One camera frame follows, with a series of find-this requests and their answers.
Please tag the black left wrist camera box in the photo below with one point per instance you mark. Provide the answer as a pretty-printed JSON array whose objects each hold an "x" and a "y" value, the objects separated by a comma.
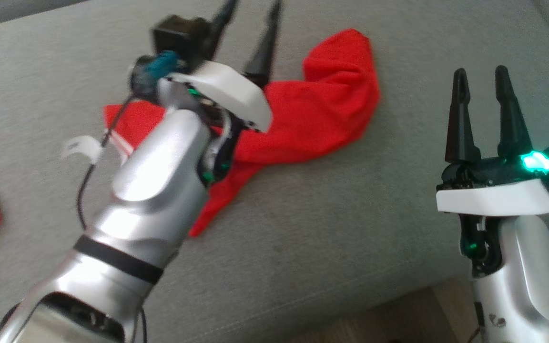
[{"x": 179, "y": 38}]

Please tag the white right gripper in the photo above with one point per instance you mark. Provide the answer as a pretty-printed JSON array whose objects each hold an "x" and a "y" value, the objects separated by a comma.
[{"x": 489, "y": 197}]

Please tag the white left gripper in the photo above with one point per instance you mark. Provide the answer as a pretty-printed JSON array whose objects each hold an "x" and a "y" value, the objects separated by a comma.
[{"x": 227, "y": 85}]

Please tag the red sports shorts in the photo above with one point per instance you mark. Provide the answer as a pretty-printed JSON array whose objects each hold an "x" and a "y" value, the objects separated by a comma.
[{"x": 322, "y": 105}]

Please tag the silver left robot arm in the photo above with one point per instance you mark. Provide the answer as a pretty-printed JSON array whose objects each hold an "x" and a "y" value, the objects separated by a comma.
[{"x": 160, "y": 181}]

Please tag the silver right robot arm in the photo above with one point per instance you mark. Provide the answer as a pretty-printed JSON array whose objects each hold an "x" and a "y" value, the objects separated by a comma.
[{"x": 527, "y": 276}]

